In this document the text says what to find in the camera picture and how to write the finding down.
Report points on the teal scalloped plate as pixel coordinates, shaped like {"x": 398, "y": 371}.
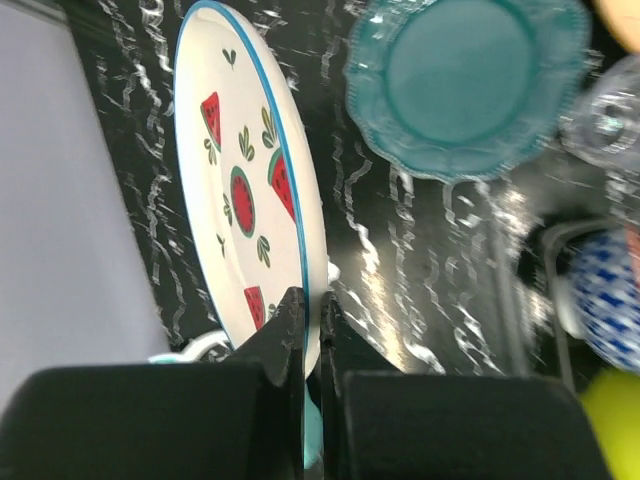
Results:
{"x": 459, "y": 90}

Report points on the blue red patterned bowl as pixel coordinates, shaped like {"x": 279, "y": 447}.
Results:
{"x": 604, "y": 287}

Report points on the yellow green bowl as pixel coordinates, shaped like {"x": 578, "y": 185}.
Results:
{"x": 612, "y": 404}

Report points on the black wire dish rack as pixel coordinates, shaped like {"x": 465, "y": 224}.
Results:
{"x": 542, "y": 332}

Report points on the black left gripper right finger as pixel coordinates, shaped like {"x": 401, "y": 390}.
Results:
{"x": 381, "y": 423}

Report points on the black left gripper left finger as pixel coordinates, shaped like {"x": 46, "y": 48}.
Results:
{"x": 237, "y": 419}

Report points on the white watermelon pattern plate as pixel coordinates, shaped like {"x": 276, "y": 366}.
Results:
{"x": 247, "y": 175}

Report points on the orange bird pattern plate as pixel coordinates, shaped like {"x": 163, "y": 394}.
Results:
{"x": 621, "y": 18}

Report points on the clear drinking glass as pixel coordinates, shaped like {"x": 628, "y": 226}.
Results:
{"x": 602, "y": 128}

